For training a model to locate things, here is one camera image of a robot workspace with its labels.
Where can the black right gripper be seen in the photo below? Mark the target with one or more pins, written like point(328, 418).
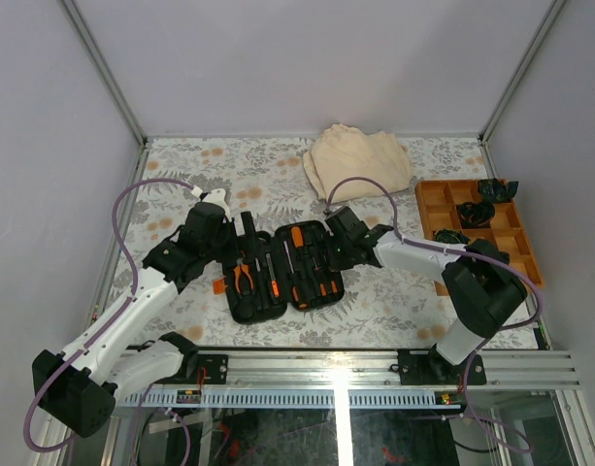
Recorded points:
point(334, 263)

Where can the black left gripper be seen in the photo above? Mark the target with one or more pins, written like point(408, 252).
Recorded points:
point(251, 238)

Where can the steel claw hammer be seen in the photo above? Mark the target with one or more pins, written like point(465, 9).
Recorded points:
point(260, 286)

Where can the orange black needle-nose pliers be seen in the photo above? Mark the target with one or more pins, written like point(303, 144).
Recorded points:
point(243, 281)

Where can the orange handled long screwdriver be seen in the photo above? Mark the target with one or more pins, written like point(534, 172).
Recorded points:
point(297, 237)

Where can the orange utility knife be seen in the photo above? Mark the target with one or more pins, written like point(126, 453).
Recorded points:
point(273, 279)

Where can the dark green tool case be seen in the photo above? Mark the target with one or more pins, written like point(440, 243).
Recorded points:
point(310, 263)

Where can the large black orange screwdriver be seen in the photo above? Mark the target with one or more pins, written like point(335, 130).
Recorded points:
point(296, 291)

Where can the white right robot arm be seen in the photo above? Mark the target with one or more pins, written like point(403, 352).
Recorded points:
point(484, 290)

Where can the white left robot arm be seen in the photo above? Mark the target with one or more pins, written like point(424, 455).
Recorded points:
point(80, 385)

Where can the floral table mat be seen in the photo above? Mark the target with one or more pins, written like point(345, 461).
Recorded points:
point(381, 309)

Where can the cream cloth bag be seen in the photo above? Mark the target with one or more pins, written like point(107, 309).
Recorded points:
point(344, 163)

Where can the orange compartment tray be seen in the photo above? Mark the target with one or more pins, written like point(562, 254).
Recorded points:
point(438, 203)

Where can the dark tape roll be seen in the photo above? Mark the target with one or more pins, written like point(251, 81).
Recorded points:
point(497, 191)
point(450, 236)
point(476, 215)

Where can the dark tape roll top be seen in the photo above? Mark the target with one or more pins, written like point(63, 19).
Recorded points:
point(497, 191)

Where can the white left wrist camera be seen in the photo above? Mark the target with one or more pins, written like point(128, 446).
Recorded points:
point(219, 197)

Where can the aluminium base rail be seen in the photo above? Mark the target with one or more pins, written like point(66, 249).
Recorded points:
point(253, 378)

